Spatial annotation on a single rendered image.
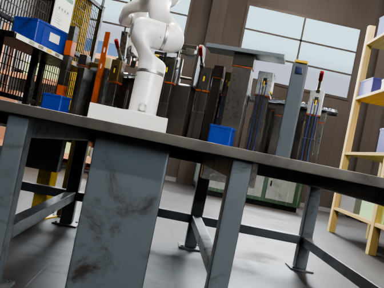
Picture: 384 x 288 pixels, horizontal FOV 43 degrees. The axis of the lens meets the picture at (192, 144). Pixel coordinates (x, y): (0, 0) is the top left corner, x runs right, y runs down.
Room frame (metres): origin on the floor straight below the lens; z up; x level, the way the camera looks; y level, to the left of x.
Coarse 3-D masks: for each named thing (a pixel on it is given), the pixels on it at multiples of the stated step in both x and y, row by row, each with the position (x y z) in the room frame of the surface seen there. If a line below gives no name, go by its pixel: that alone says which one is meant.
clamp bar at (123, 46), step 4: (124, 32) 2.60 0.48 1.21; (128, 32) 2.61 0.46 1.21; (124, 36) 2.61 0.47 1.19; (128, 36) 2.62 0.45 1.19; (124, 40) 2.61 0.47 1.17; (120, 44) 2.62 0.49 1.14; (124, 44) 2.61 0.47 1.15; (120, 48) 2.62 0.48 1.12; (124, 48) 2.62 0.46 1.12; (124, 52) 2.62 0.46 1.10; (124, 56) 2.62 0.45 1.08
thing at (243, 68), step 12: (240, 60) 2.26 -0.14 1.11; (252, 60) 2.24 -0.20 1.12; (240, 72) 2.26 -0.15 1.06; (252, 72) 2.29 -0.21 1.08; (240, 84) 2.26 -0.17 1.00; (228, 96) 2.27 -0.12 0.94; (240, 96) 2.25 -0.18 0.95; (228, 108) 2.26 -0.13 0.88; (240, 108) 2.25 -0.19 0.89; (228, 120) 2.26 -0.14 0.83; (240, 120) 2.25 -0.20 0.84; (240, 132) 2.29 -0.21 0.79
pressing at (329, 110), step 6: (96, 72) 2.83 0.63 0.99; (180, 84) 2.66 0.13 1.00; (252, 96) 2.52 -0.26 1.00; (270, 102) 2.65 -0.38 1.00; (276, 102) 2.60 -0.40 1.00; (282, 102) 2.48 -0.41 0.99; (306, 108) 2.56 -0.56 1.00; (324, 108) 2.44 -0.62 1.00; (330, 108) 2.43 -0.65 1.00; (330, 114) 2.61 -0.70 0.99; (336, 114) 2.56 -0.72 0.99
